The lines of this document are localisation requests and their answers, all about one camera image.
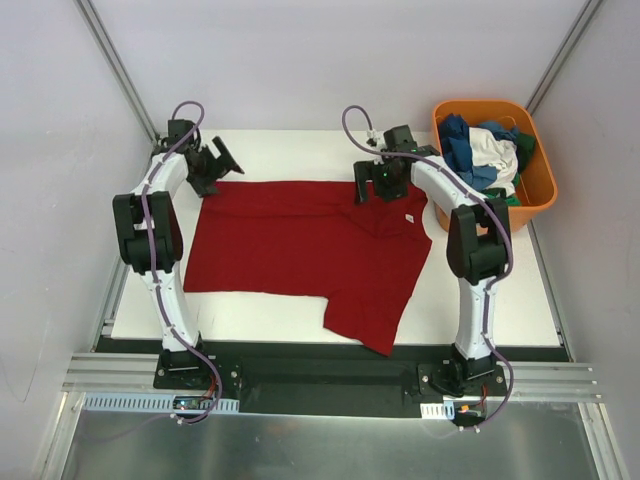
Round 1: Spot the right aluminium corner post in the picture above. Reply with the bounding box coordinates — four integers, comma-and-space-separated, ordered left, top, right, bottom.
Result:
526, 0, 606, 116

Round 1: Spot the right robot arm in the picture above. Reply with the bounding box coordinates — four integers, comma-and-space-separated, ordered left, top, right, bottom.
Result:
353, 152, 513, 397

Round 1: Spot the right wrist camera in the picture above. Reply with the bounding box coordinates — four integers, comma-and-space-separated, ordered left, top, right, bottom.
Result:
366, 125, 418, 153

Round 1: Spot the red t-shirt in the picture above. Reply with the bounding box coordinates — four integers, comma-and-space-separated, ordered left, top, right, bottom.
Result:
183, 181, 432, 356

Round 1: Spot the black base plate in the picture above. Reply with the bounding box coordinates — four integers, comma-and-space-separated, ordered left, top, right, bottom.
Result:
153, 341, 507, 418

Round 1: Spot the aluminium corner post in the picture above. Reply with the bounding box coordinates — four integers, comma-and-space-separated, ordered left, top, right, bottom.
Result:
73, 0, 160, 144
526, 0, 606, 116

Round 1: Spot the blue t-shirt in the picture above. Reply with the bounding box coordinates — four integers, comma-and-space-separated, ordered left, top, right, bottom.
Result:
437, 113, 521, 197

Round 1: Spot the left aluminium corner post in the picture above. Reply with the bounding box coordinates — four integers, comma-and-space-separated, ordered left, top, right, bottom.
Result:
73, 0, 160, 144

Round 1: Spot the orange plastic basket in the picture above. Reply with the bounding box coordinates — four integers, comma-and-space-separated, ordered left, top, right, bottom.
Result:
425, 99, 559, 237

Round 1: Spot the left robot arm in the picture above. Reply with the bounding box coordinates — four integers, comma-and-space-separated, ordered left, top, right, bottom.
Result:
112, 136, 244, 393

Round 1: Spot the aluminium frame rail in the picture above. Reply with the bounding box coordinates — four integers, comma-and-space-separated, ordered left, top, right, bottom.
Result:
63, 353, 606, 403

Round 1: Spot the white t-shirt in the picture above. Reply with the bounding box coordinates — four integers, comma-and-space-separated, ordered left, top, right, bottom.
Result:
469, 127, 518, 196

